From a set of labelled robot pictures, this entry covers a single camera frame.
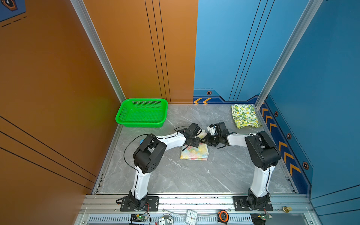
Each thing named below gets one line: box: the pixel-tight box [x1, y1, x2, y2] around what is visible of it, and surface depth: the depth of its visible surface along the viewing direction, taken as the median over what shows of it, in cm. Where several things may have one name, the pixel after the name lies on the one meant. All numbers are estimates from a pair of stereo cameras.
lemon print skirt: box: [230, 104, 261, 129], surface depth 111 cm
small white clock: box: [185, 209, 199, 225], surface depth 70 cm
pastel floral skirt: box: [180, 134, 210, 161], surface depth 91 cm
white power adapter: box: [158, 213, 174, 225], surface depth 64 cm
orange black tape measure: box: [217, 209, 230, 225], surface depth 69 cm
